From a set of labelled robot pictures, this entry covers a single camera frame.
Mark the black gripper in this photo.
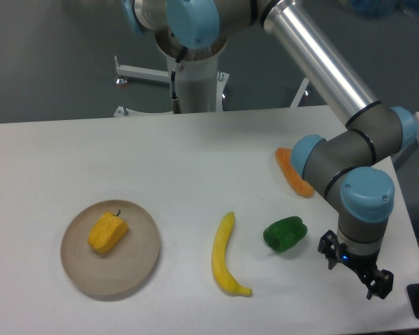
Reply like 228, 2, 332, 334
318, 230, 394, 300

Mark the yellow toy pepper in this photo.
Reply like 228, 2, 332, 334
87, 209, 128, 254

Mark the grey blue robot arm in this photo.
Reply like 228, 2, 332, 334
122, 1, 417, 298

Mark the green toy pepper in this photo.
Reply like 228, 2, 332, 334
263, 216, 308, 253

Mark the beige round plate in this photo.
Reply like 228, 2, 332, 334
60, 200, 161, 301

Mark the yellow toy banana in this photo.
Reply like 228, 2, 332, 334
211, 211, 253, 297

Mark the blue object in background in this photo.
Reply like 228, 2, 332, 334
340, 0, 419, 21

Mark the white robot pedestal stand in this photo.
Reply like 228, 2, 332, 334
115, 28, 314, 114

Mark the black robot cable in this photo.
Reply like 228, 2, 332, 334
170, 45, 189, 114

